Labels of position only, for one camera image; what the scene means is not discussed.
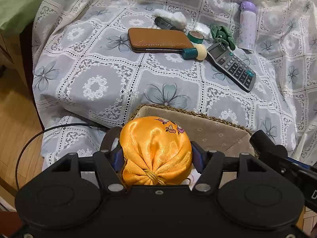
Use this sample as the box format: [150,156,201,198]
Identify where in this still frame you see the white plush keychain toy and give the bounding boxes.
[153,9,187,30]

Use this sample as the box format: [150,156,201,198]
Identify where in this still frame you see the green tape roll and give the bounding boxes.
[187,30,204,44]

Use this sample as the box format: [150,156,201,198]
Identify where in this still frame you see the dark cylindrical tube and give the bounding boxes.
[154,16,177,30]

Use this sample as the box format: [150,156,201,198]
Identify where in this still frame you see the purple thermos bottle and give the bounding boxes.
[238,1,257,52]

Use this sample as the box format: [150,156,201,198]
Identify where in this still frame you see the green plush keychain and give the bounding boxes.
[211,24,236,51]

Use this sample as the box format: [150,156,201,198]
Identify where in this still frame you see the teal handled cream sponge puff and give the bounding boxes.
[182,44,207,61]

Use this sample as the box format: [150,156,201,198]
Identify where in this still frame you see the orange satin drawstring pouch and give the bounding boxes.
[119,116,192,186]

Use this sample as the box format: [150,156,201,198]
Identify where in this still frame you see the brown leather wallet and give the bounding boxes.
[128,27,194,53]

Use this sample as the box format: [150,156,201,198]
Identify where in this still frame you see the black cable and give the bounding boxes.
[14,122,110,191]

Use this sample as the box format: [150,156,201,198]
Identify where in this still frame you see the white and grey lace cloth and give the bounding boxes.
[32,0,316,165]

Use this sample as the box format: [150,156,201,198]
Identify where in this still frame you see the green embroidered pillow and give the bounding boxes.
[1,0,43,36]

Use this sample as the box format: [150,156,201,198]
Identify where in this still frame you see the clear packet of white pads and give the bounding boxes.
[194,23,212,40]

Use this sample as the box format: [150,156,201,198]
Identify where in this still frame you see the grey desk calculator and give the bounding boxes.
[207,43,256,92]

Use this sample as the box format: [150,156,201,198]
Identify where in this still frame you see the woven basket with floral lining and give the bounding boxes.
[99,104,259,186]

